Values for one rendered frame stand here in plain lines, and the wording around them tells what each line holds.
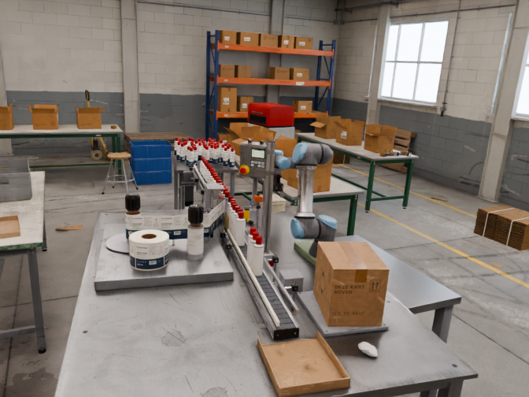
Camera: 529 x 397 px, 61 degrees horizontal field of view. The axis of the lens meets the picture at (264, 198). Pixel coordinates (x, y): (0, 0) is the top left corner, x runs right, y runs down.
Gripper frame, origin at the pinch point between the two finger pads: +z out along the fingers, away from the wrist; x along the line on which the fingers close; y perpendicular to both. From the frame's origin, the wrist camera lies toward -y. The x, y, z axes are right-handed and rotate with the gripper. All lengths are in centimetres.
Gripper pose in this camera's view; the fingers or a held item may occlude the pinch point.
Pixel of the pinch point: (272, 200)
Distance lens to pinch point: 310.3
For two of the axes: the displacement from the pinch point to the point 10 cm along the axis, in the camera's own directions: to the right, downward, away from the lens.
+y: 4.1, 2.9, -8.6
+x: 9.1, -0.7, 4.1
